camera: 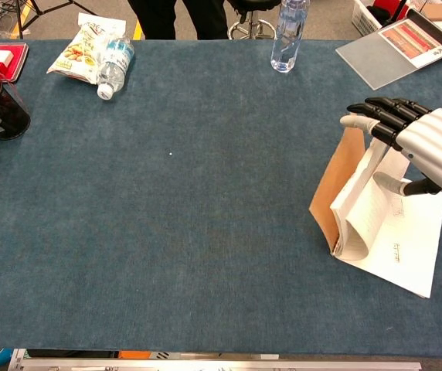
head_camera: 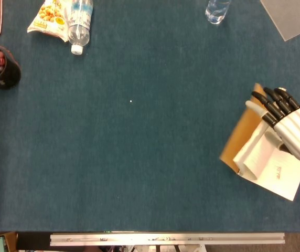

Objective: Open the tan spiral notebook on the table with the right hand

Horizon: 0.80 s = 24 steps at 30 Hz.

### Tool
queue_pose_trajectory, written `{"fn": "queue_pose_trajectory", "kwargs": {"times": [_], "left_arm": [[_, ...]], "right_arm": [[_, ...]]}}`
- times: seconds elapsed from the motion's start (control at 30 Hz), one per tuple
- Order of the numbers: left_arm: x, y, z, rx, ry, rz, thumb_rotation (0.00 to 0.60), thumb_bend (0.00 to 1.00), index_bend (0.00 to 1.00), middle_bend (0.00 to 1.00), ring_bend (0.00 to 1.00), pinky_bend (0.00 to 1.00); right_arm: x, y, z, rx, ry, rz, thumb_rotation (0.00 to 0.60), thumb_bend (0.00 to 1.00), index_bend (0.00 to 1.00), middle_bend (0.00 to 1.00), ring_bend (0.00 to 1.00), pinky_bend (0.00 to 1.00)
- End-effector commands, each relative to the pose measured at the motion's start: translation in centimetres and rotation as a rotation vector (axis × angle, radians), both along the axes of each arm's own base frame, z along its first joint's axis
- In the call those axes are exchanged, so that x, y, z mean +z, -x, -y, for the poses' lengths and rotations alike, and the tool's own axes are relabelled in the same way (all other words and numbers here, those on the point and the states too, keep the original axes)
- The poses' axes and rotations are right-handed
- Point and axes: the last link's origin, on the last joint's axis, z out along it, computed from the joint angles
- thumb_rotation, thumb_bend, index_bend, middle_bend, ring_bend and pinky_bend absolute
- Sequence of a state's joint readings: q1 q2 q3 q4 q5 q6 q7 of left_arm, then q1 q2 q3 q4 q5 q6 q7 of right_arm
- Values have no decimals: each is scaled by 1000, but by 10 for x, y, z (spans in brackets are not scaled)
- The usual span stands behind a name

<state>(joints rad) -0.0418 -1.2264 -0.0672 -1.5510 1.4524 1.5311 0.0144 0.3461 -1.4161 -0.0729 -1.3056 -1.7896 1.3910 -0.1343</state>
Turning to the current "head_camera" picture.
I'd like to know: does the clear plastic water bottle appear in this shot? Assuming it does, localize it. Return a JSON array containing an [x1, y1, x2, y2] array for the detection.
[[205, 0, 231, 25]]

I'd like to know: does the white-capped clear water bottle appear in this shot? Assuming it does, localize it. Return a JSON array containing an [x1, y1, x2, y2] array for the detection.
[[67, 0, 94, 55]]

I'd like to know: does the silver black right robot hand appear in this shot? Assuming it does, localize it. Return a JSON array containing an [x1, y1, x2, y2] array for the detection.
[[245, 87, 300, 162]]

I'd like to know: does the kraft cover spiral notebook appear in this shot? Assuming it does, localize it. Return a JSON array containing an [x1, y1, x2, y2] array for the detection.
[[219, 83, 300, 202]]

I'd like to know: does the aluminium profile rail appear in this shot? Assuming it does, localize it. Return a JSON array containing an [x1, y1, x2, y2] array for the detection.
[[49, 232, 285, 247]]

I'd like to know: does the black mesh cup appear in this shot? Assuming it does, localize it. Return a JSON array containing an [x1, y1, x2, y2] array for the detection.
[[0, 45, 22, 90]]

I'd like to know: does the grey frosted plastic sheet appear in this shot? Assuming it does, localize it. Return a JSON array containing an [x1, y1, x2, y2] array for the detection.
[[259, 0, 300, 42]]

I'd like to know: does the white yellow snack bag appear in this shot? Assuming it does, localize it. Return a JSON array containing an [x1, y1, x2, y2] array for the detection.
[[27, 0, 71, 43]]

